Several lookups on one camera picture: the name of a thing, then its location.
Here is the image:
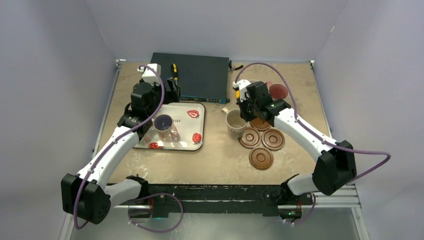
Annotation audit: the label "wooden coaster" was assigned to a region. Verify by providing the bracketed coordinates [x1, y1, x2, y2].
[261, 128, 286, 151]
[238, 127, 261, 149]
[248, 147, 274, 170]
[249, 117, 271, 132]

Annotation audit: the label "pink mug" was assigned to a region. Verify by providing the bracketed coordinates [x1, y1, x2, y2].
[266, 81, 289, 100]

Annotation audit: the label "cream mug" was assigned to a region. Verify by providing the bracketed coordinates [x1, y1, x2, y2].
[221, 107, 248, 139]

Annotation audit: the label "wooden coaster front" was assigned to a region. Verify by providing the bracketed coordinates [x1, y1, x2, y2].
[248, 147, 274, 170]

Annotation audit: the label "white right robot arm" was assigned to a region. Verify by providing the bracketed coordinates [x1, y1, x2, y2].
[232, 80, 357, 204]

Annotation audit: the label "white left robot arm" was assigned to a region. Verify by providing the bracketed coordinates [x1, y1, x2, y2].
[60, 76, 167, 230]

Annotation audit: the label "purple interior mug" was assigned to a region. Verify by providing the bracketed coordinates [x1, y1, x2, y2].
[153, 114, 181, 143]

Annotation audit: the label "black yellow long screwdriver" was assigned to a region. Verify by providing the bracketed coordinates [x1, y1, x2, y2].
[171, 63, 179, 81]

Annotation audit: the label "white strawberry tray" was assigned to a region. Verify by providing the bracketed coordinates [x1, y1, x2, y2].
[135, 102, 206, 151]

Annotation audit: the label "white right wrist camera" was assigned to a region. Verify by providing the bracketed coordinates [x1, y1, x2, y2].
[232, 79, 251, 102]

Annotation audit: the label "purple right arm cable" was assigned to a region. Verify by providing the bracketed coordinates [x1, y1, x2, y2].
[233, 62, 392, 183]

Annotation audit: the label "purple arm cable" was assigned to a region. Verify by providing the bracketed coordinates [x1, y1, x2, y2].
[233, 62, 392, 183]
[72, 64, 166, 230]

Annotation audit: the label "black handled pliers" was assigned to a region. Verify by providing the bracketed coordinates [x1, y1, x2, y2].
[228, 60, 244, 73]

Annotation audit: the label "dark network switch box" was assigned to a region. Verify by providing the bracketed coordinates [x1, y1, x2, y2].
[150, 52, 230, 105]

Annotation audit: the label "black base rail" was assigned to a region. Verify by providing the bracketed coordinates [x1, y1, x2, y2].
[128, 175, 313, 218]

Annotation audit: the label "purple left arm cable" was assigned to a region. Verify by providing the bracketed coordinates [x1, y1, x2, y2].
[72, 64, 166, 230]

